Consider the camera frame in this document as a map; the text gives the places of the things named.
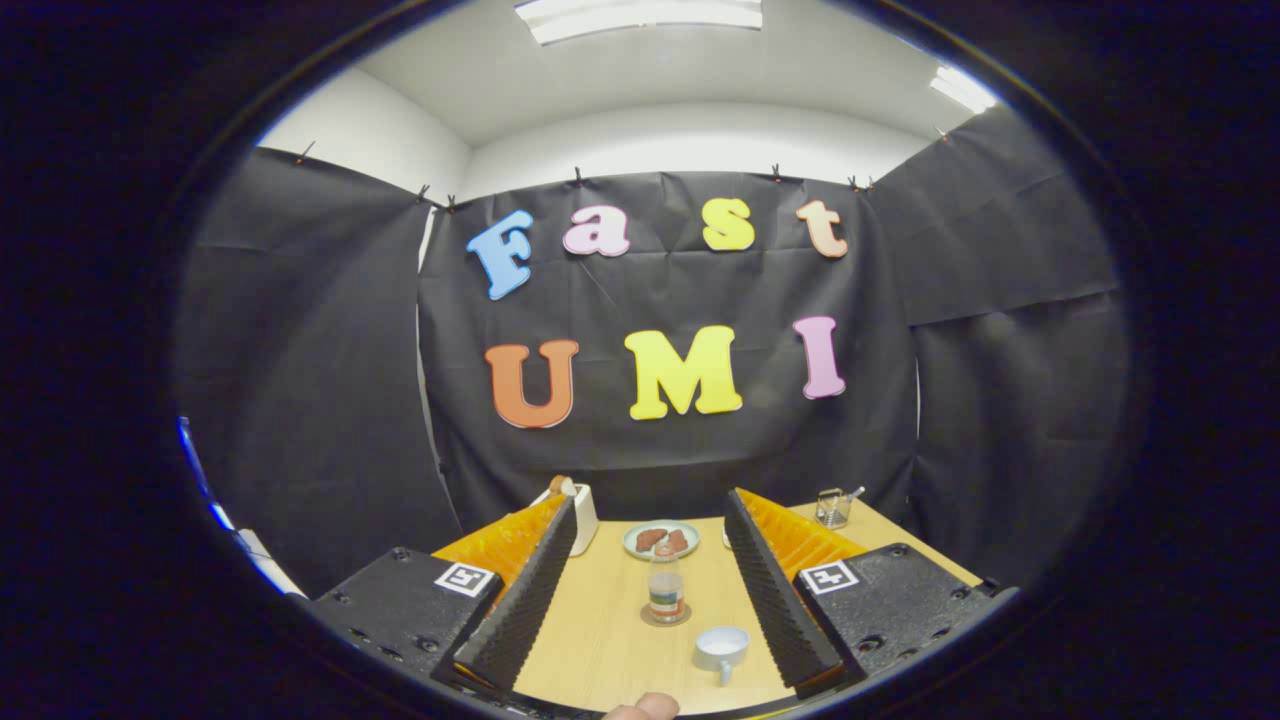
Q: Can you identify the white toaster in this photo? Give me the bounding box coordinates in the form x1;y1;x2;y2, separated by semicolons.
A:
530;483;600;558

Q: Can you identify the wooden table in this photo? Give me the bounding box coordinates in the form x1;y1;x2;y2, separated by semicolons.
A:
430;497;986;716

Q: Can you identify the long ceiling light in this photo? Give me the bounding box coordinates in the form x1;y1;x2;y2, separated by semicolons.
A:
515;0;764;46

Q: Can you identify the white cup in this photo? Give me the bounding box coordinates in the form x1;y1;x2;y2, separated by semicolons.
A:
694;626;751;687

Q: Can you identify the small ceiling light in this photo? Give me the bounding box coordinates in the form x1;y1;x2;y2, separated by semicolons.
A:
928;65;1001;114

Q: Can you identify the clear plastic juice bottle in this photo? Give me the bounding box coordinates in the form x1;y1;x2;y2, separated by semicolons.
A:
647;545;687;625

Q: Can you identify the pale green plate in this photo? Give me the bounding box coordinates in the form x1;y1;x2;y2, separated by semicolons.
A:
623;520;701;561

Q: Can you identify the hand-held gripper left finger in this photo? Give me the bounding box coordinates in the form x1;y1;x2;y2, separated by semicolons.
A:
305;493;579;693

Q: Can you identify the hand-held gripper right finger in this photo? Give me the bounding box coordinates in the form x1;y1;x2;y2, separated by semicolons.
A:
724;487;1021;698

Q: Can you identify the wire basket with spoon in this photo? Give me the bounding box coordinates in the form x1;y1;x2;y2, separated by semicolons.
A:
815;485;866;529

